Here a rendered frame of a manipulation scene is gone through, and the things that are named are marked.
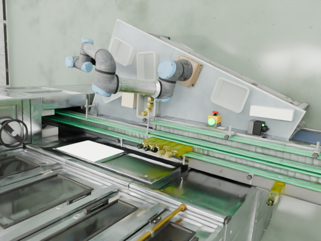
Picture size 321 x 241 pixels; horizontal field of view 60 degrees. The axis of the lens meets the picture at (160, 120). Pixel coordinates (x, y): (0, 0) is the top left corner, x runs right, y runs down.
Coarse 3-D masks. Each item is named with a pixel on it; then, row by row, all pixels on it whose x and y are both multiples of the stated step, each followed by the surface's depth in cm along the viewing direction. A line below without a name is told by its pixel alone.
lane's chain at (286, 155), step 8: (160, 128) 201; (168, 128) 198; (192, 136) 188; (200, 136) 184; (208, 136) 181; (224, 144) 176; (232, 144) 173; (240, 144) 170; (248, 144) 167; (256, 152) 165; (264, 152) 162; (272, 152) 160; (280, 152) 157; (288, 152) 155; (296, 160) 153; (304, 160) 151; (312, 160) 149; (320, 160) 147
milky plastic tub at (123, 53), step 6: (114, 42) 225; (120, 42) 228; (114, 48) 228; (120, 48) 229; (126, 48) 225; (132, 48) 213; (114, 54) 231; (120, 54) 229; (126, 54) 226; (132, 54) 218; (120, 60) 225; (126, 60) 227; (132, 60) 223
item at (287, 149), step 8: (176, 128) 184; (184, 128) 181; (192, 128) 183; (216, 136) 169; (232, 136) 169; (256, 144) 156; (264, 144) 155; (272, 144) 156; (296, 152) 145; (304, 152) 147; (312, 152) 146
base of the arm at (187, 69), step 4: (180, 60) 183; (184, 60) 184; (188, 60) 186; (184, 64) 181; (188, 64) 184; (184, 68) 180; (188, 68) 182; (192, 68) 185; (184, 72) 181; (188, 72) 183; (192, 72) 185; (184, 76) 183; (188, 76) 184; (180, 80) 188; (184, 80) 188
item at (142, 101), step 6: (138, 96) 214; (144, 96) 219; (150, 96) 216; (138, 102) 215; (144, 102) 220; (150, 102) 217; (138, 108) 216; (144, 108) 221; (138, 114) 217; (150, 114) 218
